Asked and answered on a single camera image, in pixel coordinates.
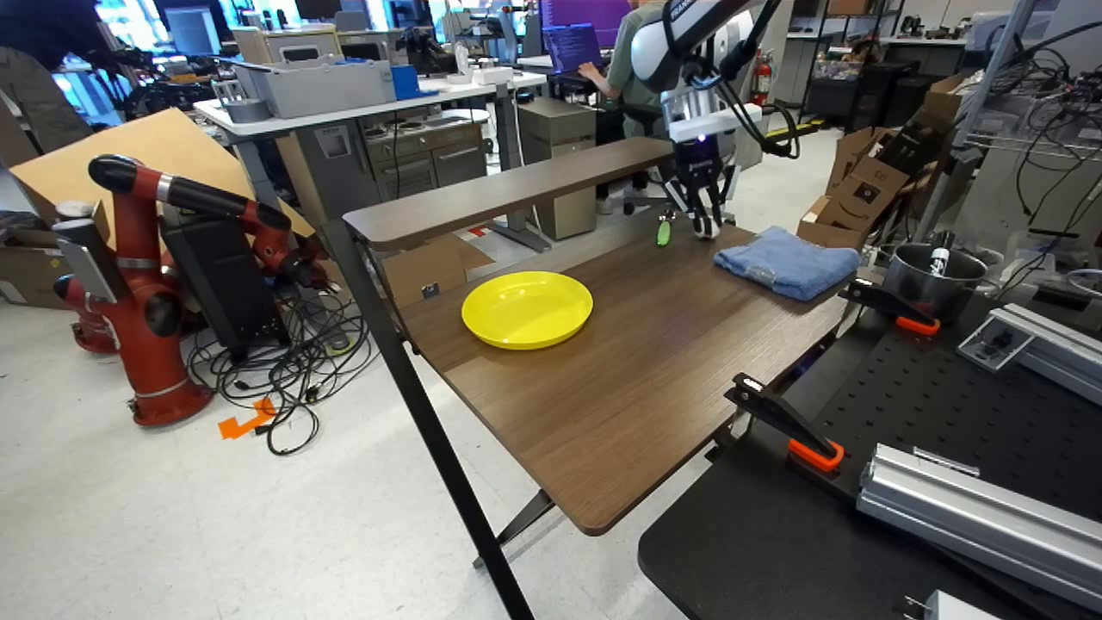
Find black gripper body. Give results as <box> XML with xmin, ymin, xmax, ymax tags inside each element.
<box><xmin>672</xmin><ymin>139</ymin><xmax>733</xmax><ymax>193</ymax></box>

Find yellow plate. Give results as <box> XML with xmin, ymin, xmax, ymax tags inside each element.
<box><xmin>457</xmin><ymin>270</ymin><xmax>600</xmax><ymax>353</ymax></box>

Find blue folded towel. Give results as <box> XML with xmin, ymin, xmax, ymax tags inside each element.
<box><xmin>711</xmin><ymin>225</ymin><xmax>864</xmax><ymax>308</ymax></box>

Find red fire extinguisher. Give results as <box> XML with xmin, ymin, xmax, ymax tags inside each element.
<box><xmin>743</xmin><ymin>48</ymin><xmax>775</xmax><ymax>123</ymax></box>

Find seated person in green shirt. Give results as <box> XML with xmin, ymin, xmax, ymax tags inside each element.
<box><xmin>577</xmin><ymin>0</ymin><xmax>691</xmax><ymax>141</ymax></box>

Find beige filing cabinet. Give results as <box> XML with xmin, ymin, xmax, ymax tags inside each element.
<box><xmin>517</xmin><ymin>96</ymin><xmax>600</xmax><ymax>242</ymax></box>

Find open brown cardboard box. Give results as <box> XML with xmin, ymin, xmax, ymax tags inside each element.
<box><xmin>797</xmin><ymin>123</ymin><xmax>918</xmax><ymax>251</ymax></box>

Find raised wooden shelf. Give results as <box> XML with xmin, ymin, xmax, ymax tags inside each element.
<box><xmin>340</xmin><ymin>134</ymin><xmax>679</xmax><ymax>249</ymax></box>

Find black orange bar clamp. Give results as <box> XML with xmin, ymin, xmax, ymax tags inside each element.
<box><xmin>842</xmin><ymin>280</ymin><xmax>943</xmax><ymax>340</ymax></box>
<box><xmin>725</xmin><ymin>372</ymin><xmax>850</xmax><ymax>480</ymax></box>

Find steel pot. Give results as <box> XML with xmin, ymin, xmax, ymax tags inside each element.
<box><xmin>874</xmin><ymin>238</ymin><xmax>996</xmax><ymax>324</ymax></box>

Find tall brown cardboard box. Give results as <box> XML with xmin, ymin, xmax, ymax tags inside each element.
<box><xmin>905</xmin><ymin>73</ymin><xmax>974</xmax><ymax>174</ymax></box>

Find brown cardboard panel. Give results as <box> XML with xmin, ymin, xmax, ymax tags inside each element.
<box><xmin>371</xmin><ymin>234</ymin><xmax>496</xmax><ymax>308</ymax></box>

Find black perforated base board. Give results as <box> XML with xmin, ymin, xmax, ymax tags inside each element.
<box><xmin>634</xmin><ymin>289</ymin><xmax>1102</xmax><ymax>620</ymax></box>

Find grey desk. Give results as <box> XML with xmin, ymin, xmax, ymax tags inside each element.
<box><xmin>192</xmin><ymin>91</ymin><xmax>556</xmax><ymax>255</ymax></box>

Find grey plastic crate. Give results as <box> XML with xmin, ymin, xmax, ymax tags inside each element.
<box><xmin>235</xmin><ymin>29</ymin><xmax>401</xmax><ymax>116</ymax></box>

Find black computer tower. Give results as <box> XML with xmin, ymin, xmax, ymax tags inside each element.
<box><xmin>167</xmin><ymin>210</ymin><xmax>279</xmax><ymax>357</ymax></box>

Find orange floor tape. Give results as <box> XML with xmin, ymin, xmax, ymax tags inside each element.
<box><xmin>217</xmin><ymin>396</ymin><xmax>283</xmax><ymax>443</ymax></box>

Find large tan cardboard sheet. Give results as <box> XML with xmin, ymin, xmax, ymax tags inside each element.
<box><xmin>12</xmin><ymin>105</ymin><xmax>322</xmax><ymax>251</ymax></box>

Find red Sawyer robot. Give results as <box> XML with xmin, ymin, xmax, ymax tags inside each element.
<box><xmin>50</xmin><ymin>153</ymin><xmax>330</xmax><ymax>429</ymax></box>

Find black table leg frame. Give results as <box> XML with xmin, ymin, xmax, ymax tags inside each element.
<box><xmin>307</xmin><ymin>216</ymin><xmax>566</xmax><ymax>620</ymax></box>

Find short aluminium extrusion rail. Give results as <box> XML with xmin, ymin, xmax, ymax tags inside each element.
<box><xmin>958</xmin><ymin>301</ymin><xmax>1102</xmax><ymax>405</ymax></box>

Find long aluminium extrusion rail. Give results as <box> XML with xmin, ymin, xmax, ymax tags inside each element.
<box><xmin>856</xmin><ymin>442</ymin><xmax>1102</xmax><ymax>612</ymax></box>

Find black floor cables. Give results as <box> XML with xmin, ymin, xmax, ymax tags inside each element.
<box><xmin>183</xmin><ymin>287</ymin><xmax>382</xmax><ymax>459</ymax></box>

